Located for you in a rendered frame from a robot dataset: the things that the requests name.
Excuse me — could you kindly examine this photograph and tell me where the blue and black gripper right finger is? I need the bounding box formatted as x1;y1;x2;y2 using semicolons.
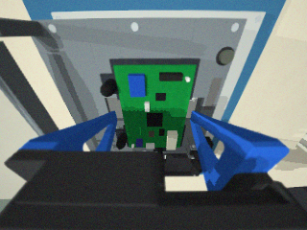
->
190;110;290;191

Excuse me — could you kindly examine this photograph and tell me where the green circuit board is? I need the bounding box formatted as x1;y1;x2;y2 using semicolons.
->
113;64;197;150

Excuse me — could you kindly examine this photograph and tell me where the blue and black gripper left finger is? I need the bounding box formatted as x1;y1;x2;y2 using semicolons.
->
20;111;117;151

